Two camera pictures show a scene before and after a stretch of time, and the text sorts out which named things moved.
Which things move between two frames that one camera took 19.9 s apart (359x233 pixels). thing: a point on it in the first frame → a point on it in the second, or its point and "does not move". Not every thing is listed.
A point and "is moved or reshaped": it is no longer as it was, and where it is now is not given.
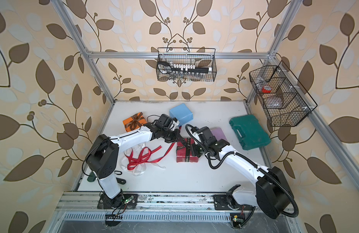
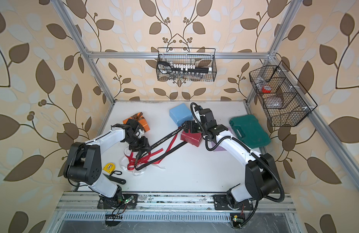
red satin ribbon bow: (144, 157) is moved or reshaped
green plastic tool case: (249, 132) does not move
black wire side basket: (285, 103) does not move
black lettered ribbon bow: (187, 144) → (141, 155)
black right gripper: (195, 152) → (192, 129)
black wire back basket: (188, 64) does not move
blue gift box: (182, 113) does not move
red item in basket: (266, 89) does not move
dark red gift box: (181, 153) is moved or reshaped
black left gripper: (175, 138) → (143, 144)
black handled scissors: (165, 67) does not move
